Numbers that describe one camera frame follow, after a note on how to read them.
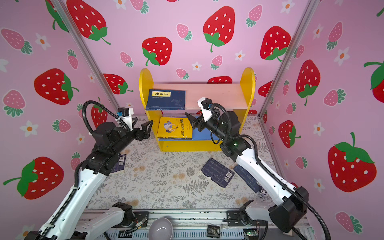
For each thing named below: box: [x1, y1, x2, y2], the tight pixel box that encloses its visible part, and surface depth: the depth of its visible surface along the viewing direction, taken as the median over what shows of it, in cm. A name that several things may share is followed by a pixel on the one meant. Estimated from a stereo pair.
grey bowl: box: [148, 217, 174, 240], surface depth 71 cm
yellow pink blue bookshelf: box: [139, 67, 256, 152], surface depth 74 cm
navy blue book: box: [146, 89, 186, 111], surface depth 73 cm
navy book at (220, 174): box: [201, 157, 235, 188], surface depth 91 cm
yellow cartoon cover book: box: [157, 117, 193, 140], surface depth 91 cm
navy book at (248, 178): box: [233, 164, 261, 193], surface depth 87 cm
